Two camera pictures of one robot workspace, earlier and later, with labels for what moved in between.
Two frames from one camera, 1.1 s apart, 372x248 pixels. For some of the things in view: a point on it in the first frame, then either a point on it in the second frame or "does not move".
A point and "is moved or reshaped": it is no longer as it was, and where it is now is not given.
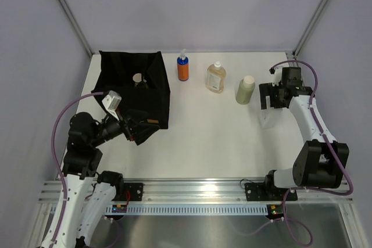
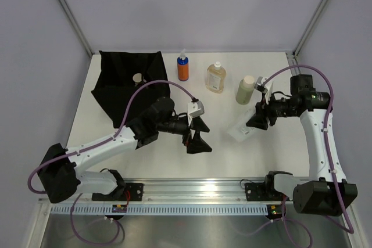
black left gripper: [140, 131] to [197, 144]
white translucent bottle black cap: [268, 117] is moved or reshaped
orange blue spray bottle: [183, 66] does not move
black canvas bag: [140, 78] does not move
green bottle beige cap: [245, 89] does not move
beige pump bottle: [137, 78] does not move
